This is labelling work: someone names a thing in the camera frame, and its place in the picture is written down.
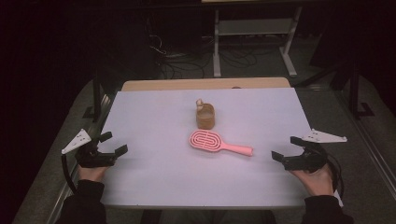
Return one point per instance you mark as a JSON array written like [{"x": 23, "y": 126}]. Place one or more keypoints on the pink hairbrush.
[{"x": 205, "y": 141}]

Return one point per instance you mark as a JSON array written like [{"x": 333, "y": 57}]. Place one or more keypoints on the white metal desk frame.
[{"x": 255, "y": 27}]

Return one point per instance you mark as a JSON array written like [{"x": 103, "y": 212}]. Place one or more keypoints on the white table cover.
[{"x": 162, "y": 174}]

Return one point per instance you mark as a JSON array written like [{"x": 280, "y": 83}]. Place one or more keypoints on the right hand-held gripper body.
[{"x": 306, "y": 161}]

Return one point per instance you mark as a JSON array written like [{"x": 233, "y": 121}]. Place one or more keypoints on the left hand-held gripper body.
[{"x": 93, "y": 157}]

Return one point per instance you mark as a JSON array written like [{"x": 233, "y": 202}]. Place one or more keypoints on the black metal stand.
[
  {"x": 97, "y": 96},
  {"x": 355, "y": 93}
]

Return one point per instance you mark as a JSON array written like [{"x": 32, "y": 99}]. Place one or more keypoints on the person's right hand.
[{"x": 317, "y": 182}]

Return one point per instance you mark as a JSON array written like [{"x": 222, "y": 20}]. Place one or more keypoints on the wooden table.
[{"x": 186, "y": 84}]

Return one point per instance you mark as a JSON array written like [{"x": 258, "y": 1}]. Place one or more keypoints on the person's left hand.
[{"x": 91, "y": 173}]

